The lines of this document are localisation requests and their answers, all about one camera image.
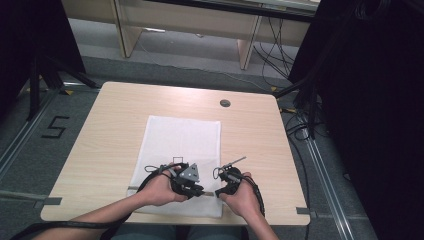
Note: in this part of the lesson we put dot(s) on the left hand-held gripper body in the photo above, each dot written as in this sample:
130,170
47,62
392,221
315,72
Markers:
186,180

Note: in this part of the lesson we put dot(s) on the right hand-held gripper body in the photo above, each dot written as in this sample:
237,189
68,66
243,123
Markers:
234,178

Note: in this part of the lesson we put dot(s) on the white cloth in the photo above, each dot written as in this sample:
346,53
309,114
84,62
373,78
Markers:
181,140

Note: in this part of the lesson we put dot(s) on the person's right hand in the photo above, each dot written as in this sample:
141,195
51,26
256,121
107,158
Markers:
245,200

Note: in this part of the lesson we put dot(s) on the person's left hand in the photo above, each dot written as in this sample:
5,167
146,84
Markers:
160,190

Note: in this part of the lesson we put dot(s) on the person's legs in jeans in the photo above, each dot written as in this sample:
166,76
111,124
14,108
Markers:
150,233

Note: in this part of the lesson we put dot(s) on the round grey table grommet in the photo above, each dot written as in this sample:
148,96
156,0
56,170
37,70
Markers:
225,103

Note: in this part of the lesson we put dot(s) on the grey tape strip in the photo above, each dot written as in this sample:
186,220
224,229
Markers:
48,201
302,210

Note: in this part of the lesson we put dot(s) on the black metal stand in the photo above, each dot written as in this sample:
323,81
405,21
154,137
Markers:
311,100

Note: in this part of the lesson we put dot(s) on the black curtain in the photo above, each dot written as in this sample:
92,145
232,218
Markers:
30,40
373,100

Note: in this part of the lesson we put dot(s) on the light wooden desk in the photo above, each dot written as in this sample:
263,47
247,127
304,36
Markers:
186,20

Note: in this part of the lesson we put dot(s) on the black tripod stand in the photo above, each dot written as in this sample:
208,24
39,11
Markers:
34,86

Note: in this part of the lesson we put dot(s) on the metal floor rail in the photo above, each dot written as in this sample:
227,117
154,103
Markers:
23,133
328,186

